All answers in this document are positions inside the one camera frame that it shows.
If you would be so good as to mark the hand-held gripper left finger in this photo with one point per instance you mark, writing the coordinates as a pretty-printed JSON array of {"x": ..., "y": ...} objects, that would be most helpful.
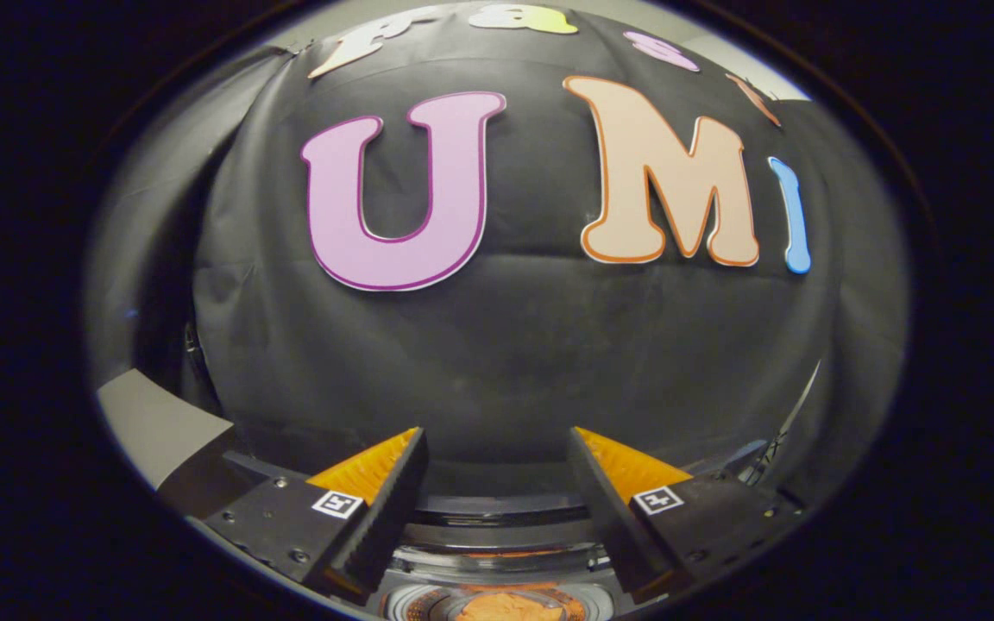
[{"x": 389, "y": 517}]

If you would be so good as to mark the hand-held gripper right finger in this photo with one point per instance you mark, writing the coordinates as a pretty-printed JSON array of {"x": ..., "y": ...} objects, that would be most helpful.
[{"x": 605, "y": 509}]

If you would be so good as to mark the grey washing machine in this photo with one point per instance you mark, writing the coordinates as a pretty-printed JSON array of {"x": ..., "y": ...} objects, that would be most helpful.
[{"x": 497, "y": 542}]

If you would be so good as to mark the orange garment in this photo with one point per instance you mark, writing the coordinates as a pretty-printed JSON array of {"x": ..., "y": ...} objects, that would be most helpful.
[{"x": 506, "y": 608}]

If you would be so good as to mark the black light stand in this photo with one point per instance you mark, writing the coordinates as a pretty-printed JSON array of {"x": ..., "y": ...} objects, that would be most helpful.
[{"x": 764, "y": 461}]

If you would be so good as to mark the black backdrop cloth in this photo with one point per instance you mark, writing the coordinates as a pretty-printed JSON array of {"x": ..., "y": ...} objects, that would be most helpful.
[{"x": 531, "y": 345}]

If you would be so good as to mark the black and white cabinet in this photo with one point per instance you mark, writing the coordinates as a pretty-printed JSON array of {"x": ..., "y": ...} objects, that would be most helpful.
[{"x": 152, "y": 423}]

